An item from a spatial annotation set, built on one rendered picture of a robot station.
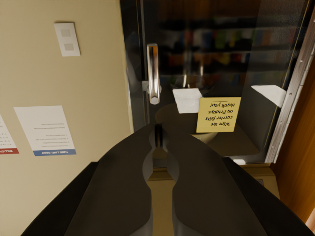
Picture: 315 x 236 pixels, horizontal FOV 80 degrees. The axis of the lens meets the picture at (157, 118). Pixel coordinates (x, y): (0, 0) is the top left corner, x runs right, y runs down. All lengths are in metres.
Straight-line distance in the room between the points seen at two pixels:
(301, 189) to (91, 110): 0.77
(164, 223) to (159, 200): 0.05
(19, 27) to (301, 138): 0.93
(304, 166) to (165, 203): 0.31
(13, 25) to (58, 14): 0.17
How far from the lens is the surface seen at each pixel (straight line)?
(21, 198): 1.44
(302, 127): 0.52
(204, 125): 0.39
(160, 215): 0.46
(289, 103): 0.44
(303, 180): 0.54
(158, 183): 0.45
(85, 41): 0.81
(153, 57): 0.27
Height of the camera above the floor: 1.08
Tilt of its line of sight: 29 degrees up
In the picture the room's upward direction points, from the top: 178 degrees clockwise
